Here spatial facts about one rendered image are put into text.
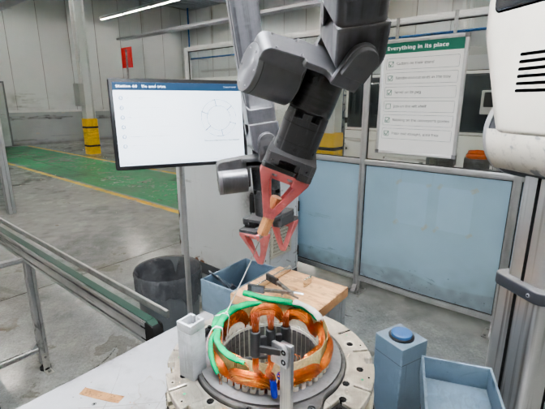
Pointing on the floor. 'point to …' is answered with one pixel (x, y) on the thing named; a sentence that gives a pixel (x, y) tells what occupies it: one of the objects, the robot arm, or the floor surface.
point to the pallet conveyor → (124, 320)
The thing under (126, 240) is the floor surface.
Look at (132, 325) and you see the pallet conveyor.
